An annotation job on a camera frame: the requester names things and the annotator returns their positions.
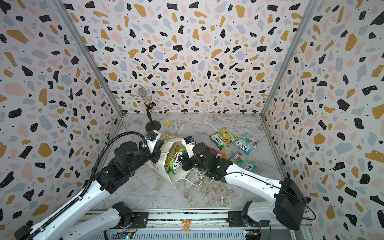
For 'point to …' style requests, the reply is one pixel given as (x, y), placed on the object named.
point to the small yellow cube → (167, 122)
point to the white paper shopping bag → (160, 166)
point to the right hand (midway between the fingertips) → (175, 156)
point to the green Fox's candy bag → (172, 163)
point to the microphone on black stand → (153, 125)
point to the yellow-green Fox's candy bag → (222, 138)
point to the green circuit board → (124, 235)
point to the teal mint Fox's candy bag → (246, 143)
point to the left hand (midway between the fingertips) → (162, 138)
